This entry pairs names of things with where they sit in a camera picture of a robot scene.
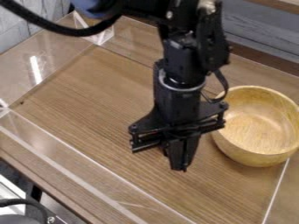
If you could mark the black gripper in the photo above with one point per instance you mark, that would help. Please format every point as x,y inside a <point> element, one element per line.
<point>183,115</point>

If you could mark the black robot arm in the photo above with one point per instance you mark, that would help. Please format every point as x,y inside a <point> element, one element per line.
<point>195,52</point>

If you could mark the wooden bowl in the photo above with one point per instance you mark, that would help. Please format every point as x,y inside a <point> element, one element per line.
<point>260,136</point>

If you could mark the clear acrylic tray wall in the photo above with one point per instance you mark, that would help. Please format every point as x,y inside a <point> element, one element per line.
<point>81,184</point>

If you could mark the black metal table frame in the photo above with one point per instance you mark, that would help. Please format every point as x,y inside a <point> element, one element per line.
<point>47,207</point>

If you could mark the clear acrylic corner bracket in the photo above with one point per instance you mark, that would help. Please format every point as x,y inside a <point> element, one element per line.
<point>84,22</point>

